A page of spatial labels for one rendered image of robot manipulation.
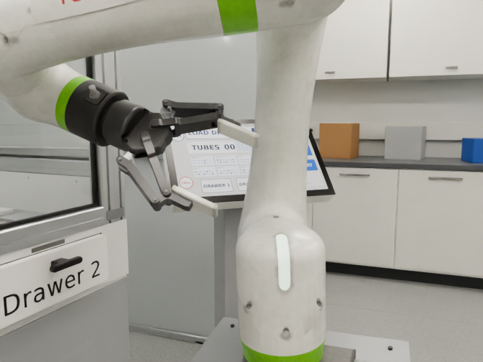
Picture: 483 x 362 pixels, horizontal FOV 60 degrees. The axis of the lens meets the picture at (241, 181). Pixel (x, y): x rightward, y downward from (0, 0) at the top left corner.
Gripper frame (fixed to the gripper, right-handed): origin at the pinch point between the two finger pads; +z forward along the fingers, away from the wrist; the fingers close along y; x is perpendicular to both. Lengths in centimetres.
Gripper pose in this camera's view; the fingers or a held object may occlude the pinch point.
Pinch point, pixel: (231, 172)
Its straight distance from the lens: 61.4
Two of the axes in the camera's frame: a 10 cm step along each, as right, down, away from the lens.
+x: -0.4, 5.2, 8.6
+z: 9.0, 4.0, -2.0
